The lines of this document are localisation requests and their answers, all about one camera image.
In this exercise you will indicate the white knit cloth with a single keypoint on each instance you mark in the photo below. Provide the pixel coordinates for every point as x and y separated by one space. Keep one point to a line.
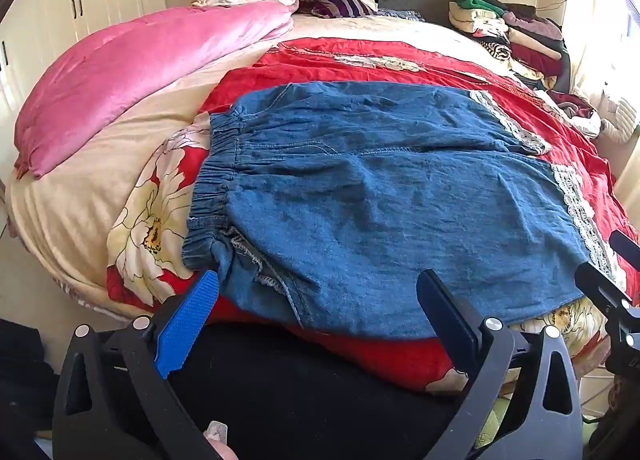
620 115

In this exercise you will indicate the blue denim pants lace trim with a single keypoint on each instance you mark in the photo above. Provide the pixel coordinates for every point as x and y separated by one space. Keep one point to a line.
375 200

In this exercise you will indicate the person's black clothing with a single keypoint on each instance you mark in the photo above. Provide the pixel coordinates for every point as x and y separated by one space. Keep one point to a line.
310 400

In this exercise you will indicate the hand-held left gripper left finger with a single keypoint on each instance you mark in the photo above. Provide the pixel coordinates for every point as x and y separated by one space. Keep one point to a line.
187 325

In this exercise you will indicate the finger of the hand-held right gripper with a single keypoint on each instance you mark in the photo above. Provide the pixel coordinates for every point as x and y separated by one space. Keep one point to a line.
600 287
625 247

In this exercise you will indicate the red cream floral bedspread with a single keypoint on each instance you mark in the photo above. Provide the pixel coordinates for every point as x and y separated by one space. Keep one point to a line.
115 180

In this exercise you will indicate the pile of folded clothes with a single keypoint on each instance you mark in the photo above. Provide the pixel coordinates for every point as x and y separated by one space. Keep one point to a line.
510 30

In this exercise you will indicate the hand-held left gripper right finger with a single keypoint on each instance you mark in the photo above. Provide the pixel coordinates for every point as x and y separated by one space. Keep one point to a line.
450 322

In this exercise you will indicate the white wardrobe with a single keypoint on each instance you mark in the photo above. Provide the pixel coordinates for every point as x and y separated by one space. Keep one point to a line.
75 5

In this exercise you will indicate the pink quilt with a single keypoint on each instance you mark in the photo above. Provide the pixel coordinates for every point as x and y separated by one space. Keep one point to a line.
115 75

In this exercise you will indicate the dark cloth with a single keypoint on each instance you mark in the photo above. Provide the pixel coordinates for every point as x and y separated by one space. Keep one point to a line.
22 380

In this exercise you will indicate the yellow green cloth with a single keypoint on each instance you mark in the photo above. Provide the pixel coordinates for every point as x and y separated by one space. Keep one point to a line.
492 422

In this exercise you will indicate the dark chair back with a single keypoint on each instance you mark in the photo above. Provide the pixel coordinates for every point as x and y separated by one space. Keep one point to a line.
564 68

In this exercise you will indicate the cream curtain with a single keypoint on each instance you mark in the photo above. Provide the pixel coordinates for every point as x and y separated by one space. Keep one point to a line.
600 30

